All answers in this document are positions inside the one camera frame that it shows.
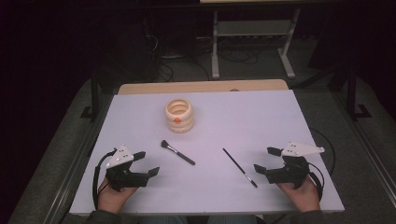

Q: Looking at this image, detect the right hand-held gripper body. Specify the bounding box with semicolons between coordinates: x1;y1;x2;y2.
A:
265;141;325;189

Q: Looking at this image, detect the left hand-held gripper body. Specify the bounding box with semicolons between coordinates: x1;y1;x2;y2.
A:
106;144;150;192

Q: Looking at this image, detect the thin black brush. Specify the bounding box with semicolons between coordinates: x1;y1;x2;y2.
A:
222;147;259;189

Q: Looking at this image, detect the black makeup brush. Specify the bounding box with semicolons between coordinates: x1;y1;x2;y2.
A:
160;139;196;166

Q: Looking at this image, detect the cream ribbed brush holder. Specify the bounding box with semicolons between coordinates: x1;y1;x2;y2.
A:
163;98;195;134

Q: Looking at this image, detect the person's left hand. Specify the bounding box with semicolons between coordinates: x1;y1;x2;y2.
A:
97;178;138;215

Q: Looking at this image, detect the person's right hand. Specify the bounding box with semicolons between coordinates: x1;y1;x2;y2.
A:
276;175;321;213

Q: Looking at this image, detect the person's left leg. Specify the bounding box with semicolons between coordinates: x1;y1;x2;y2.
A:
139;216;189;224

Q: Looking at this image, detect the person's leg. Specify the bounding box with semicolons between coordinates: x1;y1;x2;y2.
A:
139;216;189;224
207;215;259;224

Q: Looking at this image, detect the white table board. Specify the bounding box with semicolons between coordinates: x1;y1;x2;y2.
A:
69;90;346;217

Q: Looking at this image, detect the person's right leg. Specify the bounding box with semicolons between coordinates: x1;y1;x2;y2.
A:
207;215;259;224

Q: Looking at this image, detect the black metal stand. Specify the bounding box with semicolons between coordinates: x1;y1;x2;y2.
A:
79;69;101;121
346;63;374;121

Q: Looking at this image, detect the wooden table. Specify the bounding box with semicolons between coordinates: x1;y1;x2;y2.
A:
118;78;290;96

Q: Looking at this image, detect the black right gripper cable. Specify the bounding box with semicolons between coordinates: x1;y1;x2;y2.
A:
306;161;325;201

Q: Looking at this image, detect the thin black cable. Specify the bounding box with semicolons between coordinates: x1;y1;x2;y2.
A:
309;126;337;175

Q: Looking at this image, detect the tangle of floor cables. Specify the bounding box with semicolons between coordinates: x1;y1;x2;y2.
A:
143;32;261;82

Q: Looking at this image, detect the white desk frame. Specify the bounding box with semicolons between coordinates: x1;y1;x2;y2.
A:
210;8;302;80

